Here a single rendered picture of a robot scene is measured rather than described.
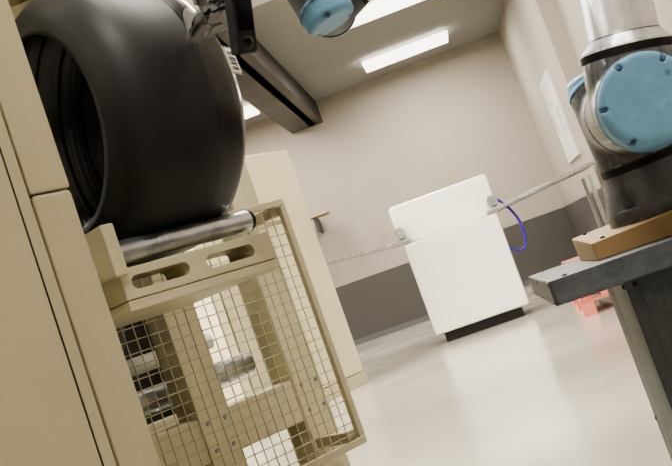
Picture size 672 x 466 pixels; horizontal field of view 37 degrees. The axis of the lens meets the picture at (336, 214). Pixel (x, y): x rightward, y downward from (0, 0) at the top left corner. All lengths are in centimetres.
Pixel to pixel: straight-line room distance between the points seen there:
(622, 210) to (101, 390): 102
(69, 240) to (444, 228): 843
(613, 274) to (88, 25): 104
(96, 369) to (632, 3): 100
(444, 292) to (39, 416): 837
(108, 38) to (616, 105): 91
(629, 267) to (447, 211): 791
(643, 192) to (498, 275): 760
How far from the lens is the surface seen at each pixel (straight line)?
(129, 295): 184
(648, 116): 161
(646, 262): 161
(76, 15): 198
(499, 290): 936
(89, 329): 113
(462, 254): 935
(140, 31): 194
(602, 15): 166
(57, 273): 113
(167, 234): 194
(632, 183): 180
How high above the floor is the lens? 68
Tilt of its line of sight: 5 degrees up
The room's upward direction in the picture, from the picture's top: 19 degrees counter-clockwise
